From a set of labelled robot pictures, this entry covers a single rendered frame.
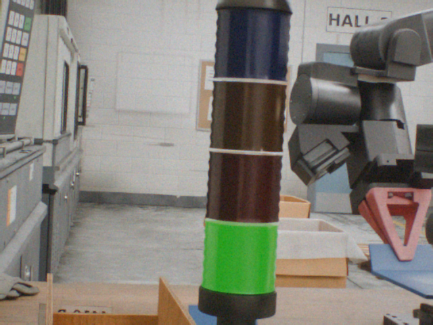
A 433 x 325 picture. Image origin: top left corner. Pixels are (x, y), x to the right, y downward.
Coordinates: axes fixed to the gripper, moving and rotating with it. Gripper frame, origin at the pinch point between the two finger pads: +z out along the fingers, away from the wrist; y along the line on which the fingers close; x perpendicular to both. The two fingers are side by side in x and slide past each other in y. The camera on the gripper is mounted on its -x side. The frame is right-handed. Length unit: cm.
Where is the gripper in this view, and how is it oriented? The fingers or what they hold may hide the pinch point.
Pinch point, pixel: (403, 254)
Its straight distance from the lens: 95.7
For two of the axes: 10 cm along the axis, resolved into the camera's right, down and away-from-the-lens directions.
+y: 1.7, -4.6, -8.7
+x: 9.8, 0.2, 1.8
